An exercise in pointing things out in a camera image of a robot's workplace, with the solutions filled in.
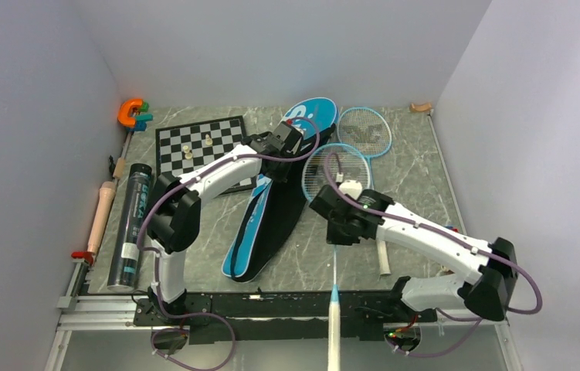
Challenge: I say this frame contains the blue badminton racket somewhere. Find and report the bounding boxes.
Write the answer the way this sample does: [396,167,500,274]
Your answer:
[301,143,370,371]
[336,106,393,277]

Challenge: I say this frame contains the blue racket bag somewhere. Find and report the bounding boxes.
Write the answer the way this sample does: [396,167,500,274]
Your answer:
[222,97,339,282]

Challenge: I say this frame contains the black shuttlecock tube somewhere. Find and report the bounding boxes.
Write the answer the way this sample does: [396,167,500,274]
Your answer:
[107,163,153,294]

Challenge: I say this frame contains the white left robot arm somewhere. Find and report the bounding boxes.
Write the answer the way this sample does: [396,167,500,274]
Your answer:
[136,120,332,325]

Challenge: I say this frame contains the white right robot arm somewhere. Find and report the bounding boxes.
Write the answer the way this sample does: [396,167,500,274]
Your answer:
[309,185,518,322]

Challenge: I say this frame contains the cream chess piece front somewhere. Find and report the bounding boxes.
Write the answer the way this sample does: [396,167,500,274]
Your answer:
[182,145,193,160]

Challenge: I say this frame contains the black white chessboard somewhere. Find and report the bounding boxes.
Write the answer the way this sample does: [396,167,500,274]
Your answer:
[155,116,246,177]

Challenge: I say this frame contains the small wooden arch block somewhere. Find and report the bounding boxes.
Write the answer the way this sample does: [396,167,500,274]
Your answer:
[409,102,432,114]

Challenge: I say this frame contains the teal toy blocks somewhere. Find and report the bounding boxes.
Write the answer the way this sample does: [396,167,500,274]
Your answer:
[133,100,153,131]

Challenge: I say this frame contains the orange horseshoe magnet toy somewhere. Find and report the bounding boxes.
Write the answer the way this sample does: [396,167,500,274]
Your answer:
[117,98,144,128]

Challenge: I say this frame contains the beige wooden roller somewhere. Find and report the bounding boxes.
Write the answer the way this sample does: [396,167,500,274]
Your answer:
[87,181,117,256]

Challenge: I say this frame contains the red clamp piece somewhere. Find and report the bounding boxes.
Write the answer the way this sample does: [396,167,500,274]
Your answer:
[70,250,96,266]

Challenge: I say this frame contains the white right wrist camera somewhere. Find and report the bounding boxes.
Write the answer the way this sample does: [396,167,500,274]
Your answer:
[336,173,364,200]

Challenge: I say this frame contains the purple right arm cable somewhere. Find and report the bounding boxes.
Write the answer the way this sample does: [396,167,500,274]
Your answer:
[322,152,544,359]

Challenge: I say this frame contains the small tan stick handle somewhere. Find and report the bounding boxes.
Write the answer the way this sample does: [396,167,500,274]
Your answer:
[109,156,125,179]

